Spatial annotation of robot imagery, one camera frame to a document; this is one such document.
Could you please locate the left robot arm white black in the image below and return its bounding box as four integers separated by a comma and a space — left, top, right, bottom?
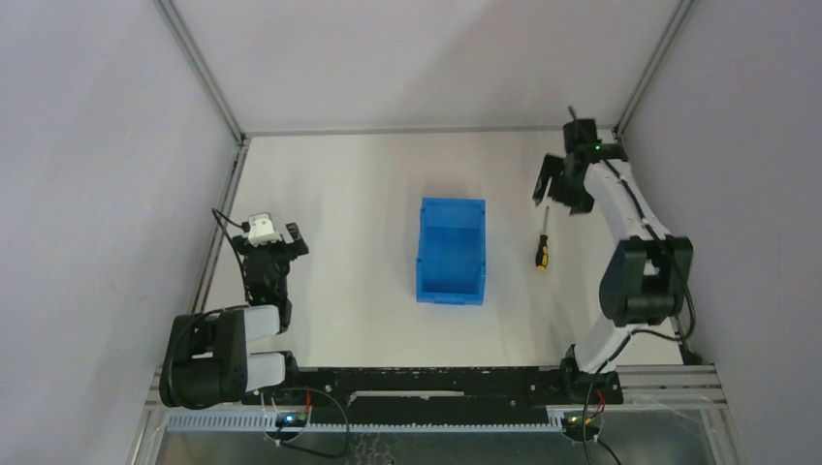
159, 223, 309, 410

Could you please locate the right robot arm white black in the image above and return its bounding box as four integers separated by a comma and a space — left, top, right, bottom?
532, 116, 693, 403

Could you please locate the blue plastic bin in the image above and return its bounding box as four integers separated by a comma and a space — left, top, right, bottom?
416, 197, 487, 306

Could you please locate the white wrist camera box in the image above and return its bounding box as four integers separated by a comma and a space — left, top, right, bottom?
247, 212, 283, 247

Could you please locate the yellow black handled screwdriver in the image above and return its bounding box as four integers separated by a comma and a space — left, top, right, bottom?
534, 206, 550, 271

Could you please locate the black mounting rail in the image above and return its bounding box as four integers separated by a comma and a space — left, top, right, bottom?
241, 366, 624, 425

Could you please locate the left black cable loop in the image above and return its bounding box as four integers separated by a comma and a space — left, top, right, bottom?
260, 387, 352, 460

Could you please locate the white slotted cable duct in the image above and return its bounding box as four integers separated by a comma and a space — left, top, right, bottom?
165, 411, 564, 433

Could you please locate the aluminium frame base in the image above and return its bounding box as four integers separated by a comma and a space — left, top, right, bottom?
130, 365, 747, 464

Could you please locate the right black cable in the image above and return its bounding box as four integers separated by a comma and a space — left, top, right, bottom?
562, 385, 624, 465

